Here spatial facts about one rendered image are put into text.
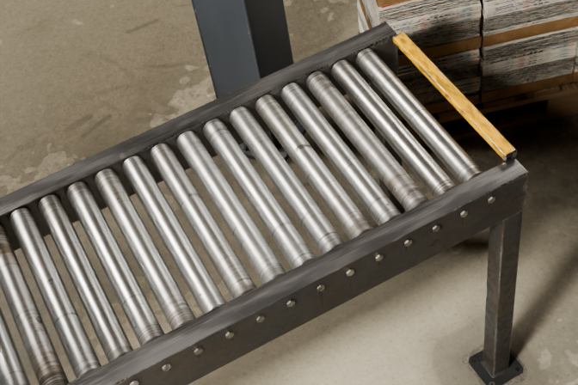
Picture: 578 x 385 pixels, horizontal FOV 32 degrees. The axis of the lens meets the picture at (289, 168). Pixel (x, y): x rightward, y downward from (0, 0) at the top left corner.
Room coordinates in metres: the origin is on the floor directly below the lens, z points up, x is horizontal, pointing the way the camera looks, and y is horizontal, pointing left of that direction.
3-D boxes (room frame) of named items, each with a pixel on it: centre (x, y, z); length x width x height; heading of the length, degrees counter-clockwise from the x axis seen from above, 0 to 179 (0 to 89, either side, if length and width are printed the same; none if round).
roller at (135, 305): (1.21, 0.38, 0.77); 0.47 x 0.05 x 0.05; 19
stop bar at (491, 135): (1.46, -0.37, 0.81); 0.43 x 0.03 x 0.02; 19
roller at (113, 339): (1.19, 0.44, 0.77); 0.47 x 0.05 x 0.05; 19
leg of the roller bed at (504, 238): (1.23, -0.43, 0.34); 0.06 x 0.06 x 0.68; 19
